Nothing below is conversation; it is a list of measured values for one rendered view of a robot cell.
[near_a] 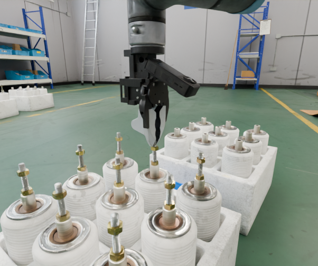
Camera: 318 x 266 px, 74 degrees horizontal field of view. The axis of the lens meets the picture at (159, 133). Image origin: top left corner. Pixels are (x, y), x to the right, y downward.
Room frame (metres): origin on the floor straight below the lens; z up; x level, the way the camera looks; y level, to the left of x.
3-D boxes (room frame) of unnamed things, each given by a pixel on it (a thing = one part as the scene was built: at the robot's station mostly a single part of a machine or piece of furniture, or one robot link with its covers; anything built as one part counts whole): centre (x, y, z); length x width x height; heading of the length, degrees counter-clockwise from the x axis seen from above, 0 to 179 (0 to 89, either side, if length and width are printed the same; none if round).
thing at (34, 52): (5.62, 3.17, 0.89); 0.50 x 0.38 x 0.21; 70
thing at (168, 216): (0.30, -0.02, 0.26); 0.02 x 0.02 x 0.03
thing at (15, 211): (0.34, 0.24, 0.25); 0.08 x 0.08 x 0.01
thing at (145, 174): (0.47, 0.01, 0.25); 0.08 x 0.08 x 0.01
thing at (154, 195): (0.47, 0.01, 0.16); 0.10 x 0.10 x 0.18
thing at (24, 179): (0.34, 0.24, 0.30); 0.01 x 0.01 x 0.08
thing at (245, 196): (0.81, -0.23, 0.09); 0.39 x 0.39 x 0.18; 53
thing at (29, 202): (0.34, 0.24, 0.26); 0.02 x 0.02 x 0.03
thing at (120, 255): (0.21, 0.05, 0.29); 0.02 x 0.02 x 0.01; 67
